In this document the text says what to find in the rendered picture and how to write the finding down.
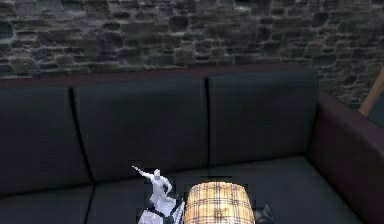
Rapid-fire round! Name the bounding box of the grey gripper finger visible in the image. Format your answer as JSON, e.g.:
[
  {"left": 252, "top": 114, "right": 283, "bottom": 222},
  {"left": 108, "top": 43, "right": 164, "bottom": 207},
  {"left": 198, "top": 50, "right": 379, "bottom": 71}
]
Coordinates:
[
  {"left": 165, "top": 199, "right": 186, "bottom": 224},
  {"left": 146, "top": 204, "right": 168, "bottom": 220}
]

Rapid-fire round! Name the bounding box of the white figure statue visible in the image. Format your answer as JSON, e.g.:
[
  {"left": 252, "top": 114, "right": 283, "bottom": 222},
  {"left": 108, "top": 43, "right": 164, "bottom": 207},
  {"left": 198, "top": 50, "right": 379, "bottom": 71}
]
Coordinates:
[{"left": 131, "top": 165, "right": 186, "bottom": 224}]

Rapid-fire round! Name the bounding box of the dark grey sofa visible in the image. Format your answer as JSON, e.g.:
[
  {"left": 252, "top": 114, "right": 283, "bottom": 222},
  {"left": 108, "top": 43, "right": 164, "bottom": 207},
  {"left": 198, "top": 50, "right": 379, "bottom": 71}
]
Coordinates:
[{"left": 0, "top": 63, "right": 384, "bottom": 224}]

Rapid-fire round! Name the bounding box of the tan plaid cylinder cushion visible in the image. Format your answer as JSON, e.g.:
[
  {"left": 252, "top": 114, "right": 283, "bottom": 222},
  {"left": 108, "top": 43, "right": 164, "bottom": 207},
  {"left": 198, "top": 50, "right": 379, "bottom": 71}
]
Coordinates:
[{"left": 184, "top": 181, "right": 256, "bottom": 224}]

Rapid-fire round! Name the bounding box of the brown wooden frame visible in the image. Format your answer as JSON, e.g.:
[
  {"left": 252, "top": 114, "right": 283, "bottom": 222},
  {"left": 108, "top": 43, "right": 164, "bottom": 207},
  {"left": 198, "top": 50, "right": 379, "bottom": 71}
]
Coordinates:
[{"left": 358, "top": 66, "right": 384, "bottom": 129}]

